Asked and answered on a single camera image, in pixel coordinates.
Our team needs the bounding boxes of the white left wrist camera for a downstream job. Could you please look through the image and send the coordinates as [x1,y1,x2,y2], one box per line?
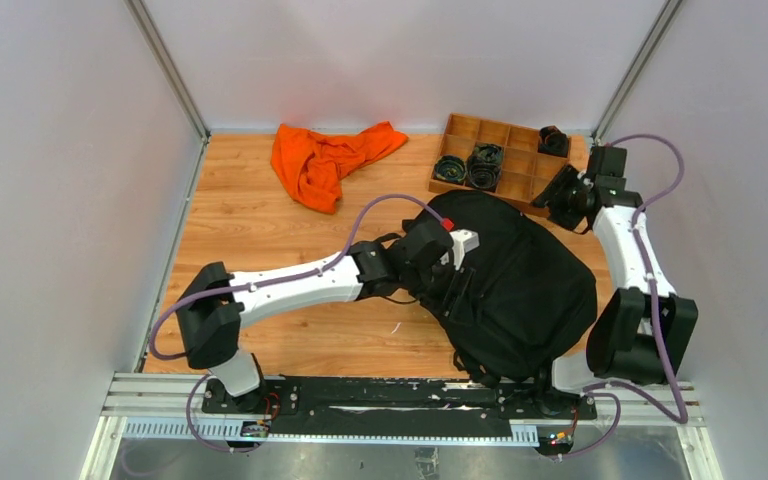
[441,229,480,269]

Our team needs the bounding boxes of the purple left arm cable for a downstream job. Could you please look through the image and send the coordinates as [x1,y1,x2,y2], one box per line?
[148,193,455,455]

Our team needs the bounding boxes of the orange cloth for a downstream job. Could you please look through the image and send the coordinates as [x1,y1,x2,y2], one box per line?
[270,122,408,214]

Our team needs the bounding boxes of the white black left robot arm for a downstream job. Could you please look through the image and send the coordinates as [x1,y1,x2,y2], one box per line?
[173,219,480,413]

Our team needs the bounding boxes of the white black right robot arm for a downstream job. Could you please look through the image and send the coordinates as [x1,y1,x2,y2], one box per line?
[530,145,698,424]

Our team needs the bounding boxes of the black student backpack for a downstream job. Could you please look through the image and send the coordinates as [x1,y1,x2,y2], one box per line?
[402,190,598,387]

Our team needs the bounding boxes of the aluminium frame rail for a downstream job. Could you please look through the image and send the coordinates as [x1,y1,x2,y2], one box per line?
[81,373,720,479]

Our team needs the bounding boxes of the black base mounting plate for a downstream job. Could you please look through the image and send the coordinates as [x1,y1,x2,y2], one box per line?
[200,376,596,443]

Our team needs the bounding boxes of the wooden compartment tray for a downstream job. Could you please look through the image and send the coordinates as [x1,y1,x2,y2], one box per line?
[427,113,577,218]

